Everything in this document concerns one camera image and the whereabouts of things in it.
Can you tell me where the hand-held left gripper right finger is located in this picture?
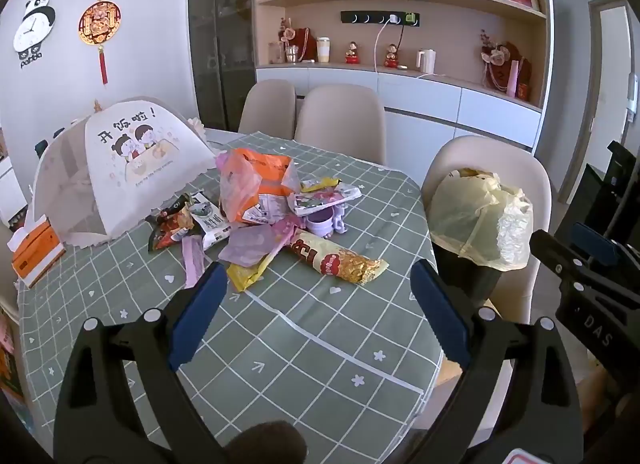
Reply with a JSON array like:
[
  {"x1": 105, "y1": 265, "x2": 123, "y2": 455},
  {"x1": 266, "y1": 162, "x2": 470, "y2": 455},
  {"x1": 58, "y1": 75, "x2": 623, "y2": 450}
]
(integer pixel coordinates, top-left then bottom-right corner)
[{"x1": 410, "y1": 259, "x2": 586, "y2": 464}]

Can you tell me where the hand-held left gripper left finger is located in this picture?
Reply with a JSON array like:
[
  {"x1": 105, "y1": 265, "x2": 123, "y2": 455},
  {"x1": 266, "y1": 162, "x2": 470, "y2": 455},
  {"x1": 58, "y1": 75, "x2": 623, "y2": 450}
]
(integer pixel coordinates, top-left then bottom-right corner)
[{"x1": 53, "y1": 261, "x2": 229, "y2": 464}]

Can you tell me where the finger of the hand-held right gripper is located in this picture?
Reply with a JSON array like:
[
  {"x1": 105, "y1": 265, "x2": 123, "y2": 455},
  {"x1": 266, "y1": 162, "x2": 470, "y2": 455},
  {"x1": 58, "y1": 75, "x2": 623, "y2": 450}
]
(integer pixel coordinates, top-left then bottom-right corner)
[
  {"x1": 529, "y1": 228, "x2": 640, "y2": 309},
  {"x1": 572, "y1": 141, "x2": 640, "y2": 270}
]

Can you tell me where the black trash bin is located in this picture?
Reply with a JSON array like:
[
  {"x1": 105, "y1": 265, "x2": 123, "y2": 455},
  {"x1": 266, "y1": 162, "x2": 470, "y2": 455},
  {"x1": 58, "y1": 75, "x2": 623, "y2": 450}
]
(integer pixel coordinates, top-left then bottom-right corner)
[{"x1": 432, "y1": 239, "x2": 502, "y2": 306}]

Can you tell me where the pink plastic wrapper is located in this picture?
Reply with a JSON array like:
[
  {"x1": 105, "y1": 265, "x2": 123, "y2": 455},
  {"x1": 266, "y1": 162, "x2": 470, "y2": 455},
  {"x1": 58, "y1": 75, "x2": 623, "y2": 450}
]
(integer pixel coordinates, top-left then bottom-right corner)
[{"x1": 181, "y1": 235, "x2": 212, "y2": 290}]

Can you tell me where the yellow white snack packet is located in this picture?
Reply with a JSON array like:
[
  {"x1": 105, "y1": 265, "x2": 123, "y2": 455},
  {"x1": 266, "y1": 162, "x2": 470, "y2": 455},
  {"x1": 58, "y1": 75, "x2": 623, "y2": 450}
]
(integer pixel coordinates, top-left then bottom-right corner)
[{"x1": 226, "y1": 243, "x2": 287, "y2": 293}]

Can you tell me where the purple plastic bag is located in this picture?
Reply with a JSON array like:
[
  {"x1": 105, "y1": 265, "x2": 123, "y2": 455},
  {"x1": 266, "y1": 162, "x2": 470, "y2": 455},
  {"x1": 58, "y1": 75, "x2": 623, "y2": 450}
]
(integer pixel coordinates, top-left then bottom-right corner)
[{"x1": 217, "y1": 217, "x2": 302, "y2": 270}]

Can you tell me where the black white snack packet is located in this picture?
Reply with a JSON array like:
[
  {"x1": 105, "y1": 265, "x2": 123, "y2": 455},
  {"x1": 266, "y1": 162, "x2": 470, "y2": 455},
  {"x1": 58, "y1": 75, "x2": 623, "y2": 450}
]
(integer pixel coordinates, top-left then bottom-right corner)
[{"x1": 190, "y1": 191, "x2": 234, "y2": 251}]

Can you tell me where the yellow bin liner bag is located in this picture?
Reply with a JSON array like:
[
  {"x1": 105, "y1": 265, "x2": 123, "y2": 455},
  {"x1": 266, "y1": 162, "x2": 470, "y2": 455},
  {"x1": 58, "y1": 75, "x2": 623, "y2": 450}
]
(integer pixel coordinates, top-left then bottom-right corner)
[{"x1": 428, "y1": 167, "x2": 534, "y2": 273}]

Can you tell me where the brown orange snack packet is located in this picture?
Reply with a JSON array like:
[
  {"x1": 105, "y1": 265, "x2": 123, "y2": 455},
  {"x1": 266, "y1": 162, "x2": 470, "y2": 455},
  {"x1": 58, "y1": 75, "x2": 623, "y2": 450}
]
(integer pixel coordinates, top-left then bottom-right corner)
[{"x1": 145, "y1": 193, "x2": 194, "y2": 232}]

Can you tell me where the long red gold snack packet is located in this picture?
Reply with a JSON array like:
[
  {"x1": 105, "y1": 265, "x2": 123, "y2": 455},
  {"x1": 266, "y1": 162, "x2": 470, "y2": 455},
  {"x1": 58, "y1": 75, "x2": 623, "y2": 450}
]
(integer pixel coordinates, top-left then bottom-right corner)
[{"x1": 284, "y1": 231, "x2": 391, "y2": 287}]

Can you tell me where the pink plastic bag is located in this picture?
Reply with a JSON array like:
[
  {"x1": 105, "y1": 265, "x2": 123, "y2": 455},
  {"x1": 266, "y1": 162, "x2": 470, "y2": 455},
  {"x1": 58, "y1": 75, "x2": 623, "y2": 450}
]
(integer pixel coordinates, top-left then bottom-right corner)
[{"x1": 215, "y1": 151, "x2": 262, "y2": 221}]

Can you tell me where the orange snack bag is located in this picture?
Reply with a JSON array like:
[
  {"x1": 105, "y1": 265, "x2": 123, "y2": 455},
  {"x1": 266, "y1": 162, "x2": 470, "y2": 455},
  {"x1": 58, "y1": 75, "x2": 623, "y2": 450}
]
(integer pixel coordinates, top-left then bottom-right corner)
[{"x1": 220, "y1": 147, "x2": 297, "y2": 226}]

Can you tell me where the clear printed blister pack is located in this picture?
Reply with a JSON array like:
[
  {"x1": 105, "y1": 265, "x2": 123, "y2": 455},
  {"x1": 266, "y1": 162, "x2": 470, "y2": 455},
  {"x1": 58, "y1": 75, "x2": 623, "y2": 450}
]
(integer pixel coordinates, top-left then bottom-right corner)
[{"x1": 287, "y1": 183, "x2": 363, "y2": 217}]

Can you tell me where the small yellow packet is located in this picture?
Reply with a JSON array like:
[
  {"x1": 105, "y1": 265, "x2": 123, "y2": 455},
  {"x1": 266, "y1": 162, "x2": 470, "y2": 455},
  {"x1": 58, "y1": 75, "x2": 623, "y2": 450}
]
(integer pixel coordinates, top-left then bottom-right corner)
[{"x1": 299, "y1": 176, "x2": 342, "y2": 193}]

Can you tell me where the black cabinet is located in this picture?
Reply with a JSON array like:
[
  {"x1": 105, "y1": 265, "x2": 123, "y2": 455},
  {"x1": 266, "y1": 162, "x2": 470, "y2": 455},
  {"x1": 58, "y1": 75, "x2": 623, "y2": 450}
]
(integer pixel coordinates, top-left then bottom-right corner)
[{"x1": 555, "y1": 163, "x2": 624, "y2": 245}]

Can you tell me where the tan seat cushion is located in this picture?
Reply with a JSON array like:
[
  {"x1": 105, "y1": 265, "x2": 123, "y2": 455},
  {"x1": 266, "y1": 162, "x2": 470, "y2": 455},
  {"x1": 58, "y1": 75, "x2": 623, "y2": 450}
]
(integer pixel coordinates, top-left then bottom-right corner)
[{"x1": 437, "y1": 356, "x2": 467, "y2": 387}]

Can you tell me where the green checked tablecloth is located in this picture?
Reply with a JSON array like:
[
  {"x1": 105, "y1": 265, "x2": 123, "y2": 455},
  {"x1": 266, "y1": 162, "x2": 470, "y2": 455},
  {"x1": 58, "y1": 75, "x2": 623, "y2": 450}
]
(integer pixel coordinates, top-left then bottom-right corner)
[{"x1": 15, "y1": 129, "x2": 446, "y2": 464}]

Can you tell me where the beige dining chair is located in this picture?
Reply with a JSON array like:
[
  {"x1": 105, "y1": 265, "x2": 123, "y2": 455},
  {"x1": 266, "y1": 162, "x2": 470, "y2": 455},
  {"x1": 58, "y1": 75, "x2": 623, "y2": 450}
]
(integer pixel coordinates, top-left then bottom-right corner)
[
  {"x1": 238, "y1": 79, "x2": 297, "y2": 138},
  {"x1": 421, "y1": 135, "x2": 553, "y2": 326},
  {"x1": 294, "y1": 85, "x2": 387, "y2": 166}
]

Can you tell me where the purple toy carriage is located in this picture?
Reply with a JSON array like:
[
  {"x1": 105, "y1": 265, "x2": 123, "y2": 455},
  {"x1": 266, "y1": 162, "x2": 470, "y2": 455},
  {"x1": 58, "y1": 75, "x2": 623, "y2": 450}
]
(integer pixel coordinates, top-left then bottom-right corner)
[{"x1": 304, "y1": 201, "x2": 352, "y2": 238}]

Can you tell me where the door lock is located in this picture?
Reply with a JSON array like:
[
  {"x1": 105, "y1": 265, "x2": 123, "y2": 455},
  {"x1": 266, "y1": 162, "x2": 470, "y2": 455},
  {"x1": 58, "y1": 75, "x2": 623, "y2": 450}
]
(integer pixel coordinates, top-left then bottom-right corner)
[{"x1": 624, "y1": 73, "x2": 640, "y2": 123}]

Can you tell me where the white mesh food cover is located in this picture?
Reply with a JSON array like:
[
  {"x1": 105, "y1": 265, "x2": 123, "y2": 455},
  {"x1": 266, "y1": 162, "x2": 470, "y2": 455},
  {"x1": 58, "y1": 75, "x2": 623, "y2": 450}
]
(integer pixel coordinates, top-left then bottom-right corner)
[{"x1": 32, "y1": 97, "x2": 221, "y2": 250}]

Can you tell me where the orange tissue box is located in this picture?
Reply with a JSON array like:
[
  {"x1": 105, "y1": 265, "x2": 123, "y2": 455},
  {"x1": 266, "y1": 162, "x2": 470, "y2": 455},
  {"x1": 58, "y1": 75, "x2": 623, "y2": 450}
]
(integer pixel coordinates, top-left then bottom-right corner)
[{"x1": 7, "y1": 217, "x2": 66, "y2": 288}]

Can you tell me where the white door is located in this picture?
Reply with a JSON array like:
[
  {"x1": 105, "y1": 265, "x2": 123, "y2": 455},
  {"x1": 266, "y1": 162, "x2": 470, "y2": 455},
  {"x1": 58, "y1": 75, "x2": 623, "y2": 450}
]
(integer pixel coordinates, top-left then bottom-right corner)
[{"x1": 557, "y1": 0, "x2": 640, "y2": 205}]

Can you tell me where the large red flower gift bag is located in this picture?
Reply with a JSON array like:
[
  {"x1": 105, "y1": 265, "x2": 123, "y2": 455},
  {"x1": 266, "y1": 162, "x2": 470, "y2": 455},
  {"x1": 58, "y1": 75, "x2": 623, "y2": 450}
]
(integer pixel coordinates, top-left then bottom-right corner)
[{"x1": 479, "y1": 29, "x2": 531, "y2": 93}]

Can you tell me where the white sideboard cabinet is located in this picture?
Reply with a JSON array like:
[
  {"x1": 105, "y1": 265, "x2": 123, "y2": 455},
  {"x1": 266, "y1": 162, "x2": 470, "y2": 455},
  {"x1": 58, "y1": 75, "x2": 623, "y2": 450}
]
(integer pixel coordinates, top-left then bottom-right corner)
[{"x1": 255, "y1": 66, "x2": 544, "y2": 166}]

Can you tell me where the dark glass cabinet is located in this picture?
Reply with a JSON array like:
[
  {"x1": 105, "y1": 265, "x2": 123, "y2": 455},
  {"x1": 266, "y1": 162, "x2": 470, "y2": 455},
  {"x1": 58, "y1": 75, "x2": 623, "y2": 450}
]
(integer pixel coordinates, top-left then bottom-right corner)
[{"x1": 187, "y1": 0, "x2": 258, "y2": 133}]

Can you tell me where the red gift bag with flower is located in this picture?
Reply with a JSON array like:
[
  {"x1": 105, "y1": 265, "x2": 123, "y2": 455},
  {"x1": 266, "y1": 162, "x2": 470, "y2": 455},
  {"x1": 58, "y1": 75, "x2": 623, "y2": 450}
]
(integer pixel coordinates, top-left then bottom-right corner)
[{"x1": 278, "y1": 18, "x2": 317, "y2": 64}]

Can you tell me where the black power strip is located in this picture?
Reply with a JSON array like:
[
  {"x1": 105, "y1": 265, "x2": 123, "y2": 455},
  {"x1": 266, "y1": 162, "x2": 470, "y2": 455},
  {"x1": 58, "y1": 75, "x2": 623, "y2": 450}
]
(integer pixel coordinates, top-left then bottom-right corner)
[{"x1": 341, "y1": 10, "x2": 422, "y2": 26}]

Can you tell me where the wooden wall shelf unit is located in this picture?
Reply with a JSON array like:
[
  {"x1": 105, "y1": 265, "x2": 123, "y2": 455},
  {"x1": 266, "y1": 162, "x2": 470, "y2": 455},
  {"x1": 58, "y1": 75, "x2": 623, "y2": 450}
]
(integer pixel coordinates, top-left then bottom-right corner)
[{"x1": 252, "y1": 0, "x2": 551, "y2": 111}]

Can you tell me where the white cable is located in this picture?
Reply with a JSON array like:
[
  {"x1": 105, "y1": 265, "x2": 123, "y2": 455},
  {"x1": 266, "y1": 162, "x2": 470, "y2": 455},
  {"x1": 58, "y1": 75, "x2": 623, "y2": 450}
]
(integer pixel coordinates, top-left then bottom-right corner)
[{"x1": 373, "y1": 22, "x2": 392, "y2": 74}]

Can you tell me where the red gold wall ornament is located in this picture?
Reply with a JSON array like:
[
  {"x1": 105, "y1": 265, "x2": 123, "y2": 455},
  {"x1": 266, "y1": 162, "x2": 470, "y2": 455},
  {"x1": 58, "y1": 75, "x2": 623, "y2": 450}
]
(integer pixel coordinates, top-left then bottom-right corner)
[{"x1": 78, "y1": 0, "x2": 123, "y2": 87}]

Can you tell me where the panda wall clock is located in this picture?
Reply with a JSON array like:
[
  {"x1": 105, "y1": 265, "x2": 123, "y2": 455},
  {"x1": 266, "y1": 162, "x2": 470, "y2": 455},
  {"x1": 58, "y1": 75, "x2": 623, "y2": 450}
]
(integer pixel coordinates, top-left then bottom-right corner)
[{"x1": 12, "y1": 0, "x2": 57, "y2": 71}]

